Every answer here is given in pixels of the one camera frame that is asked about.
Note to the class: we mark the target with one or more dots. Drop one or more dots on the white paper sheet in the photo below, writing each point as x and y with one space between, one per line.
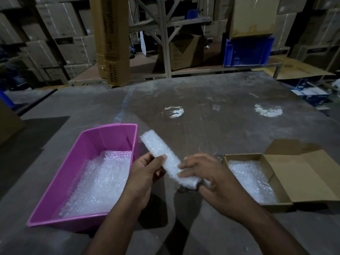
143 42

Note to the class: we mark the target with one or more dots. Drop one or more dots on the small brown cardboard box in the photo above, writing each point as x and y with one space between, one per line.
305 175

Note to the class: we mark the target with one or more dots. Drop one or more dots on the pink plastic bin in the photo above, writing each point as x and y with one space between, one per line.
106 135

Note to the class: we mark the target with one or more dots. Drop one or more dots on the blue plastic crate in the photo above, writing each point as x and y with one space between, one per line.
249 51

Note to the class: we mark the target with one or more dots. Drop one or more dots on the grey metal storage rack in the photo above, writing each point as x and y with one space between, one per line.
165 37

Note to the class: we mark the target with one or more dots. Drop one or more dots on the dark blue product box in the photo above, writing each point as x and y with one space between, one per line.
297 84

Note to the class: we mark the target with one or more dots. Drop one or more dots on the large brown cardboard carton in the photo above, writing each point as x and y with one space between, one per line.
9 122

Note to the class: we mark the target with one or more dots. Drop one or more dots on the small blue bin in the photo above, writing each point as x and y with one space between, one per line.
191 13

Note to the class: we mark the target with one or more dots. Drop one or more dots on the person's right hand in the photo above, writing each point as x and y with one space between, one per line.
220 188

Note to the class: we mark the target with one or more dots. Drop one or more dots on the small dark object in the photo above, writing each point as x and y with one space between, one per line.
132 51

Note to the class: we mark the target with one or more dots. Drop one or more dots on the open brown carton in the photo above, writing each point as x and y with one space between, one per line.
184 53

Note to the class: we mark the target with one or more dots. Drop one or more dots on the blue plastic container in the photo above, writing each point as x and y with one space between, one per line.
5 99

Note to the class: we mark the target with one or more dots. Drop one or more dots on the tall narrow cardboard carton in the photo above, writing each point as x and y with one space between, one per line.
110 37

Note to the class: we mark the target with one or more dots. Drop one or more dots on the flat cardboard sheet with tape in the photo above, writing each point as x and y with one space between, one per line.
253 15

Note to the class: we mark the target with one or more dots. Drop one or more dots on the flattened printed cardboard sheet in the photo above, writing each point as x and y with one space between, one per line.
294 69

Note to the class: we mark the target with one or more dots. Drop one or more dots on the pile of bubble wrap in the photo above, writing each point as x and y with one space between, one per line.
93 183

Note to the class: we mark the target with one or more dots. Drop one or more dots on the white plastic bag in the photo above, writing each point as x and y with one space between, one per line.
336 84

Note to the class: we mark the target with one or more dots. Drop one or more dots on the glasses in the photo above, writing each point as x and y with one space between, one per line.
159 148

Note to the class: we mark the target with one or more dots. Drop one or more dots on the blue and white product box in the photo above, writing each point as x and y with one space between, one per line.
312 96

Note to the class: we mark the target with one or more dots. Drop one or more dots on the bubble items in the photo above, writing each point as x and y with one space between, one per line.
207 183

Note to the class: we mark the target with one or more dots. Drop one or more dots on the person's left forearm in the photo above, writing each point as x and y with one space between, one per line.
114 231

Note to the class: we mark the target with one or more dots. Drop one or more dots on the person's left hand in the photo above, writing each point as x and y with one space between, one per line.
140 177

